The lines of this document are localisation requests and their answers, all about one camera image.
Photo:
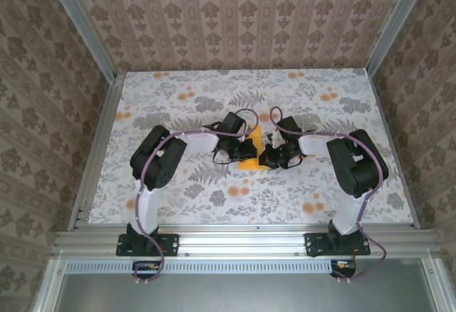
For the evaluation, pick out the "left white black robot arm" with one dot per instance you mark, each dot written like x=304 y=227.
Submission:
x=156 y=162

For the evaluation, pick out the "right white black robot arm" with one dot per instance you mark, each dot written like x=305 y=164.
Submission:
x=356 y=162

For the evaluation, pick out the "grey sheet metal panel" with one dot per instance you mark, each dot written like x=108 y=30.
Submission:
x=249 y=294

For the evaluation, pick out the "floral patterned table cover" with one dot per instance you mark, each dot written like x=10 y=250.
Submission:
x=249 y=198

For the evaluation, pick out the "black connector board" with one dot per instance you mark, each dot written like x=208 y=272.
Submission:
x=343 y=269
x=146 y=269

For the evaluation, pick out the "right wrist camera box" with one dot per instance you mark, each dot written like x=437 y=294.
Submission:
x=288 y=125

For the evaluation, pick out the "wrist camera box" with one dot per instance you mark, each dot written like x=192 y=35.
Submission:
x=288 y=125
x=233 y=122

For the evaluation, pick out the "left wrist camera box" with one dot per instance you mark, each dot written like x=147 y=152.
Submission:
x=233 y=122

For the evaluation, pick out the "long aluminium frame rail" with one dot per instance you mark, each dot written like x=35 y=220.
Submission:
x=242 y=244

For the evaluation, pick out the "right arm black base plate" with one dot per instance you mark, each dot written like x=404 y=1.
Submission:
x=313 y=244

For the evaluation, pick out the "aluminium table side rail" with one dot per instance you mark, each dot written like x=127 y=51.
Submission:
x=393 y=148
x=98 y=148

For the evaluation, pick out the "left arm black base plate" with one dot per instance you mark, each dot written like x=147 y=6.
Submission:
x=171 y=244

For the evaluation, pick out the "aluminium corner post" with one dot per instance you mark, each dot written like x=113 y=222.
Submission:
x=396 y=23
x=82 y=23

